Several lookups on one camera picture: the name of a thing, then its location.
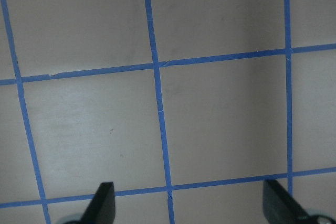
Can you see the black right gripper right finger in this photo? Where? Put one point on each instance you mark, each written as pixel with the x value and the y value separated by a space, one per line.
pixel 279 206

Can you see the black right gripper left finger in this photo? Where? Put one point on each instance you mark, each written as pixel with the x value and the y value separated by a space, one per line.
pixel 101 209

